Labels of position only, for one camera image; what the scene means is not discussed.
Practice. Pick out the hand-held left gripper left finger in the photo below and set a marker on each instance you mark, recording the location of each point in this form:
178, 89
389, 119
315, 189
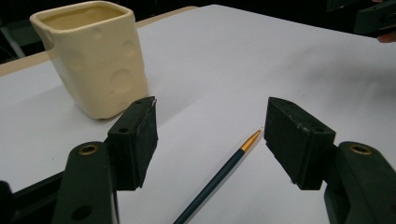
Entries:
134, 146

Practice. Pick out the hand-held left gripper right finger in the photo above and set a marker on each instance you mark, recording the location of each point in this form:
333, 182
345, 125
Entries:
299, 146

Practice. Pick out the dark blue pen gold tip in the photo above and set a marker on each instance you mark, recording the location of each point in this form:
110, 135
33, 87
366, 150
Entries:
218, 179

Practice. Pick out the orange square cup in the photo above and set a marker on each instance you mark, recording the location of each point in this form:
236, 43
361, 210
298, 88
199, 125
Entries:
99, 62

